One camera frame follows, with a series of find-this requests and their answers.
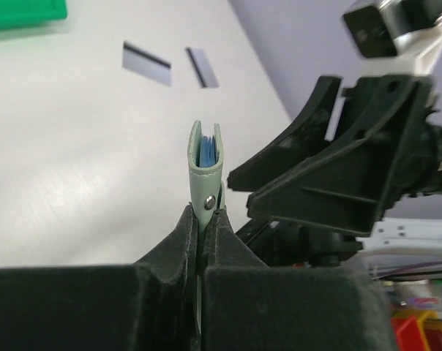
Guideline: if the far right silver card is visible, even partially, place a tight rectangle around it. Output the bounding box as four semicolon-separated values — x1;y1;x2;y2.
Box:
186;47;220;88

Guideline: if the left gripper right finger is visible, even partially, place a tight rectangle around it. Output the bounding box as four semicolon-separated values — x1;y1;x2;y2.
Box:
201;210;395;351

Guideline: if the green plastic bin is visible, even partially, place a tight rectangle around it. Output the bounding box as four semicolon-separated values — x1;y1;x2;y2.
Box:
0;0;67;30

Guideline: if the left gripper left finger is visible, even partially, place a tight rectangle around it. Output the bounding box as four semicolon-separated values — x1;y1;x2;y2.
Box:
0;207;198;350

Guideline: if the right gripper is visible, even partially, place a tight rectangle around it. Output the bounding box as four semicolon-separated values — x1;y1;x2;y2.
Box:
247;75;442;235

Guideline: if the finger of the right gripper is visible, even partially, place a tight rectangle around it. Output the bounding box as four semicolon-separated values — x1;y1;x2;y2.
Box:
228;75;342;192

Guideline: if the silver card near right gripper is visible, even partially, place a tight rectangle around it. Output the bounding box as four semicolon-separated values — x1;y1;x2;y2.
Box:
122;41;172;87

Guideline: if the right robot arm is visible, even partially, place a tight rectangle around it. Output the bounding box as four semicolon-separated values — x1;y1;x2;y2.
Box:
228;75;442;280

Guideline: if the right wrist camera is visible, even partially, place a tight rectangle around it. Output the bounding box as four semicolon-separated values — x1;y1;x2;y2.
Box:
342;0;442;77

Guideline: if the green leather card holder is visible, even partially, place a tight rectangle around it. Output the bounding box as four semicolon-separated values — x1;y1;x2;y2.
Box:
187;121;225;327

